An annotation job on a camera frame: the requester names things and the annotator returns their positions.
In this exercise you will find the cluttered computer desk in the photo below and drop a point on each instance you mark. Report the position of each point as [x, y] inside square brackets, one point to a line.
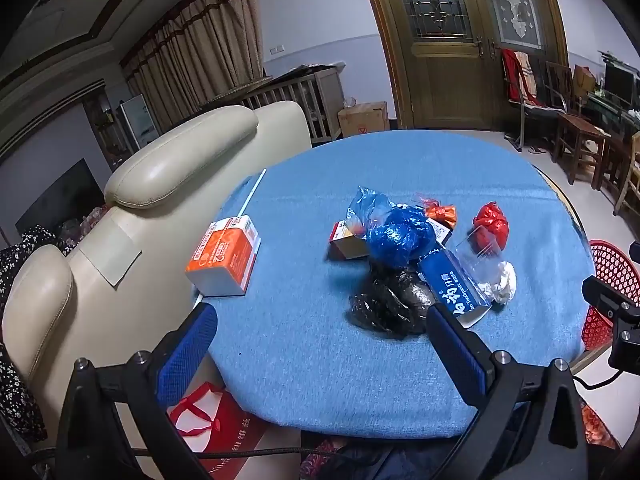
[612, 110]

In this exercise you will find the white tissue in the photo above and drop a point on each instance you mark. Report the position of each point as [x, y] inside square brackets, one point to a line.
[505, 282]

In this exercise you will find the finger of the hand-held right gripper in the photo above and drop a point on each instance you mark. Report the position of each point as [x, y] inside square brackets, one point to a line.
[605, 292]

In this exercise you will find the black computer monitor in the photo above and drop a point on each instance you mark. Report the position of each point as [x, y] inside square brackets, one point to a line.
[620, 85]

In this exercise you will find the red plastic mesh basket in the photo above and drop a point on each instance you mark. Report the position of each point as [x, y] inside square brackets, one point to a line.
[610, 265]

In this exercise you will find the dark wooden chair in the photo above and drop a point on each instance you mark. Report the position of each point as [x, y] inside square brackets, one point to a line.
[557, 80]

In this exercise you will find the wooden double door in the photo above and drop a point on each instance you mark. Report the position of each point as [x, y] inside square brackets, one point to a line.
[440, 85]

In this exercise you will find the cream leather sofa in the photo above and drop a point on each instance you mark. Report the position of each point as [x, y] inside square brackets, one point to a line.
[175, 160]

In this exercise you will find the white wall outlet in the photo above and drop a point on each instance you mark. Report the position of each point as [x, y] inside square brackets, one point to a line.
[276, 50]

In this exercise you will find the orange candy wrapper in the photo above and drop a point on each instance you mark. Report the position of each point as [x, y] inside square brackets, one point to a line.
[442, 214]

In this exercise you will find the round table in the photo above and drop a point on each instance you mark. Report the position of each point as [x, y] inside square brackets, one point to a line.
[571, 206]

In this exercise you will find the beige curtains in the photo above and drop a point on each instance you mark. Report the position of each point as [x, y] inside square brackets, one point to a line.
[200, 50]

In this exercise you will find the red plastic bag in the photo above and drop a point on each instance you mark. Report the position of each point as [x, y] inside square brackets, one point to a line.
[492, 222]

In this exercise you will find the black plastic bag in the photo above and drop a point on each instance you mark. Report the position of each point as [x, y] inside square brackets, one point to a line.
[390, 300]

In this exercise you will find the white plastic straw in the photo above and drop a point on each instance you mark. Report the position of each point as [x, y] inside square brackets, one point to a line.
[252, 192]

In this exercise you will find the blue plastic bag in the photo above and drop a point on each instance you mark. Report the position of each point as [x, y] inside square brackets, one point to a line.
[395, 237]

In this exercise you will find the white floor appliance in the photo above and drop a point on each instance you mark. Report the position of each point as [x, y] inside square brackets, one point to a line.
[140, 122]

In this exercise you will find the yellow red carton box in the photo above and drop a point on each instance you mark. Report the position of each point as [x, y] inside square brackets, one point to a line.
[345, 246]

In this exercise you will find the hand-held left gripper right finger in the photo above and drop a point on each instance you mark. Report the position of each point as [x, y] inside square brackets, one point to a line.
[457, 355]

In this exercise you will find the clear plastic bag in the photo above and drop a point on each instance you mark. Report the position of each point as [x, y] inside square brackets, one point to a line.
[480, 260]

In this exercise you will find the brown paper bag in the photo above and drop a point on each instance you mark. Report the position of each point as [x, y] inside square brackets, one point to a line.
[584, 81]

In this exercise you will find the wooden crib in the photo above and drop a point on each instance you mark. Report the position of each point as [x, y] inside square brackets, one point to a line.
[325, 90]

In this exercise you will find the metal frame chair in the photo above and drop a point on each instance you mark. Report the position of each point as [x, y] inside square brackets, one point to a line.
[542, 110]

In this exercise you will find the orange white tissue packet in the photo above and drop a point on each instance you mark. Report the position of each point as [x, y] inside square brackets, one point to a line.
[225, 255]

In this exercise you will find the blue tablecloth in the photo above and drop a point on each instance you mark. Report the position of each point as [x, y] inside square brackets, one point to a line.
[300, 360]

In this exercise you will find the brown cardboard box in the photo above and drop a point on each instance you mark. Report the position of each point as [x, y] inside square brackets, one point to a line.
[362, 120]

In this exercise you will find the red gift bag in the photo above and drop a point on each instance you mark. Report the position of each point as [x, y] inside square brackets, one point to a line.
[235, 430]

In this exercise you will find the dark wooden stool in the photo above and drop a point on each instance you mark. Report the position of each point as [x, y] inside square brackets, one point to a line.
[580, 125]

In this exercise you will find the red striped blanket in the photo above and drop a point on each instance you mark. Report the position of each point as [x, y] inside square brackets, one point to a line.
[517, 75]

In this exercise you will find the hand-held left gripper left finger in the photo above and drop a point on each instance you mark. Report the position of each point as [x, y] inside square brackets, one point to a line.
[187, 355]

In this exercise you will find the black television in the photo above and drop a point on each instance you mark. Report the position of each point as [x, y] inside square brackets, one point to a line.
[60, 200]

